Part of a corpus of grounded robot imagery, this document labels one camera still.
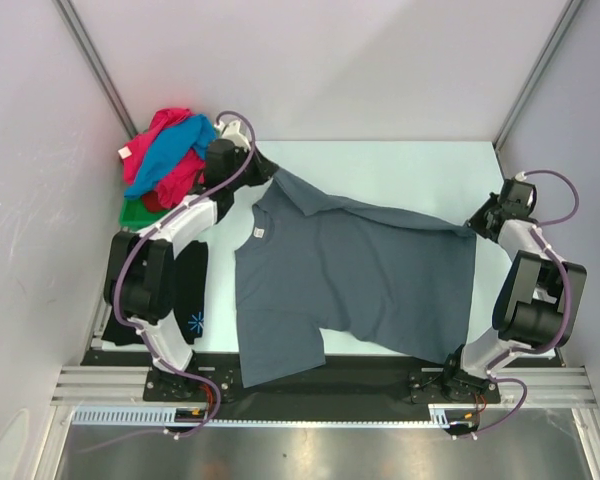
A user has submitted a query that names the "aluminium frame rail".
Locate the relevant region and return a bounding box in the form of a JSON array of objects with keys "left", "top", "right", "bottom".
[{"left": 51, "top": 366, "right": 597, "bottom": 409}]

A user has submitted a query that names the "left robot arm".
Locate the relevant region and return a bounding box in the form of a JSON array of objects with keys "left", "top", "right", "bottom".
[{"left": 103, "top": 139, "right": 279, "bottom": 400}]

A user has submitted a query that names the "aluminium corner post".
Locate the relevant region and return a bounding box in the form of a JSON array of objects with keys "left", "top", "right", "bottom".
[
  {"left": 492, "top": 0, "right": 586, "bottom": 154},
  {"left": 52, "top": 0, "right": 138, "bottom": 138}
]

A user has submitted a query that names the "folded black t shirt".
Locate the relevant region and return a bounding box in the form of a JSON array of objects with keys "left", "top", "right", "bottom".
[{"left": 102, "top": 231, "right": 209, "bottom": 346}]

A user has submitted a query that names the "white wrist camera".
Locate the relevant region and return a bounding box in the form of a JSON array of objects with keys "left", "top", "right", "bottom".
[
  {"left": 214, "top": 119, "right": 251, "bottom": 150},
  {"left": 515, "top": 172, "right": 537, "bottom": 215}
]

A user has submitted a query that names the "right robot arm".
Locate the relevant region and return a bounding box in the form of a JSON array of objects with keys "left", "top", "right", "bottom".
[{"left": 440, "top": 170, "right": 587, "bottom": 402}]

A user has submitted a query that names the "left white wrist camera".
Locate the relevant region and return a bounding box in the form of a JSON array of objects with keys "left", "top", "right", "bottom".
[{"left": 214, "top": 119, "right": 251, "bottom": 150}]

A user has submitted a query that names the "pink t shirt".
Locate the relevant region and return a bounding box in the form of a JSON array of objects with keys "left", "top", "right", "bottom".
[{"left": 117, "top": 107, "right": 216, "bottom": 209}]

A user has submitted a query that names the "left aluminium corner post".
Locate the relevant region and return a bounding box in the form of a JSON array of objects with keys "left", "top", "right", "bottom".
[{"left": 52, "top": 0, "right": 138, "bottom": 138}]

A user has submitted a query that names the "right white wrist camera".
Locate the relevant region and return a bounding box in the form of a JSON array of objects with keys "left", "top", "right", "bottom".
[{"left": 515, "top": 172, "right": 537, "bottom": 215}]

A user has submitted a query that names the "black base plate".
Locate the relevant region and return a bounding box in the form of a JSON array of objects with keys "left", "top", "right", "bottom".
[{"left": 81, "top": 349, "right": 564, "bottom": 422}]

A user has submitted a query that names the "white slotted cable duct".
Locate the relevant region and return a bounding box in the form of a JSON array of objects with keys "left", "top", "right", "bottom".
[{"left": 71, "top": 406, "right": 475, "bottom": 430}]

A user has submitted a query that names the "grey t shirt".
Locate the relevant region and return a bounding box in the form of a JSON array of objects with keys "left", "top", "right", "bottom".
[{"left": 235, "top": 170, "right": 476, "bottom": 387}]

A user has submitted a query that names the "blue t shirt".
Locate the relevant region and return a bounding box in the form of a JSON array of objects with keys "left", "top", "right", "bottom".
[{"left": 123, "top": 114, "right": 216, "bottom": 200}]

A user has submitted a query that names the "purple cable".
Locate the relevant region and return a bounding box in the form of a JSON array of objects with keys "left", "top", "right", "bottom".
[
  {"left": 452, "top": 169, "right": 581, "bottom": 442},
  {"left": 74, "top": 110, "right": 256, "bottom": 454}
]

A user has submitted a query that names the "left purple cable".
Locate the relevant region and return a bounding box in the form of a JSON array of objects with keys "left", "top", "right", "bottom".
[{"left": 74, "top": 110, "right": 256, "bottom": 454}]

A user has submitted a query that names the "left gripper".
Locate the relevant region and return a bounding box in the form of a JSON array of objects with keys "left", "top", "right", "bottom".
[{"left": 226, "top": 142, "right": 278, "bottom": 192}]

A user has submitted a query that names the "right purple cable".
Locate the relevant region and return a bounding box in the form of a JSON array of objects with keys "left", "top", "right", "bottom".
[{"left": 452, "top": 169, "right": 581, "bottom": 442}]

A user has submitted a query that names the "right aluminium corner post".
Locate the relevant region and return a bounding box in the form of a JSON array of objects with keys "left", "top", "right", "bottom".
[{"left": 492, "top": 0, "right": 586, "bottom": 154}]

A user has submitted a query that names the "green plastic bin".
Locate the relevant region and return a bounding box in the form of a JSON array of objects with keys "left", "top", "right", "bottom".
[{"left": 118, "top": 199, "right": 168, "bottom": 231}]

